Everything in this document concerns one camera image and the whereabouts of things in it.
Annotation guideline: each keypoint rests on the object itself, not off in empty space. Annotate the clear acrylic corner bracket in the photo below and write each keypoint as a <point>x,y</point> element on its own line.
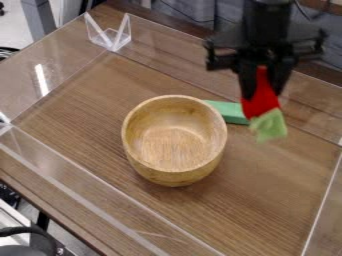
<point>108,38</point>

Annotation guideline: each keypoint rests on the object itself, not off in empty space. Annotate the wooden bowl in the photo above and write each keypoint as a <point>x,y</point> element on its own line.
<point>173,140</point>

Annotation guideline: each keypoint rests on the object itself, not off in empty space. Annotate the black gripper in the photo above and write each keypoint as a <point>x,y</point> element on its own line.
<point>267,37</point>

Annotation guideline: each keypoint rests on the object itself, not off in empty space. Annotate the black metal device base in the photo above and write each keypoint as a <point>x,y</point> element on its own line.
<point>43,242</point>

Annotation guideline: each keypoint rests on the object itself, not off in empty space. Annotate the clear acrylic tray enclosure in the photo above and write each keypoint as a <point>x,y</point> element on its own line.
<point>108,146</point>

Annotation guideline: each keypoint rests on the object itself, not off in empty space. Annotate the green sponge block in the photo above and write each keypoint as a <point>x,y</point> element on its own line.
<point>228,111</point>

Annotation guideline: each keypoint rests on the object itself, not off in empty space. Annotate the red plush fruit green leaf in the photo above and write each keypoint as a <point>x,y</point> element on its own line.
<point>262,110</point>

